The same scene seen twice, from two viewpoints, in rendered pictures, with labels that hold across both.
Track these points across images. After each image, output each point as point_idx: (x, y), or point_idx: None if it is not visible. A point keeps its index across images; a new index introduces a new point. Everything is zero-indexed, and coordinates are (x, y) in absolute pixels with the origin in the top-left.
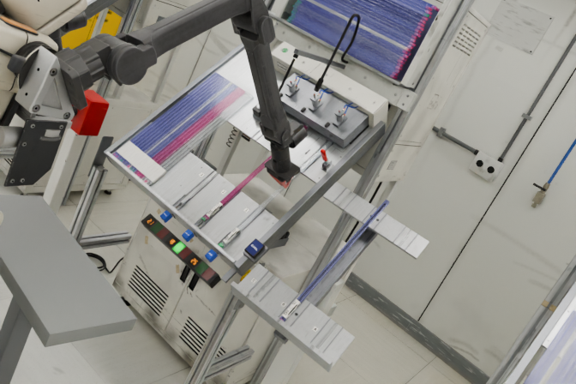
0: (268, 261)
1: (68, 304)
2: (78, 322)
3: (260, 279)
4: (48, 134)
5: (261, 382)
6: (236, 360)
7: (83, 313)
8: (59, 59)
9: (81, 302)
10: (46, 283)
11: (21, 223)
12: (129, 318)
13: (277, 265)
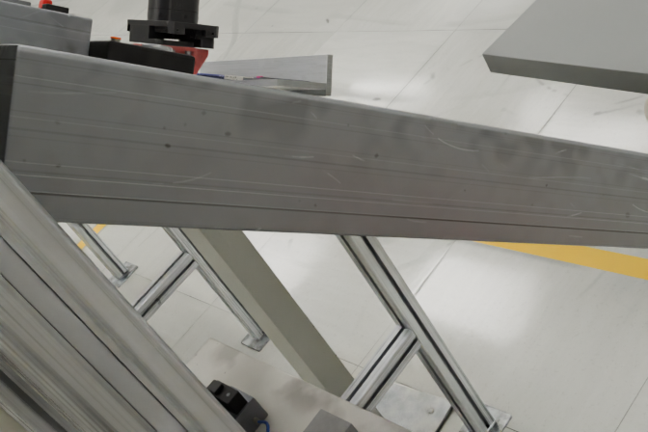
0: (233, 366)
1: None
2: None
3: (279, 78)
4: None
5: (295, 301)
6: (341, 395)
7: (552, 7)
8: None
9: (566, 13)
10: None
11: None
12: (492, 45)
13: (211, 374)
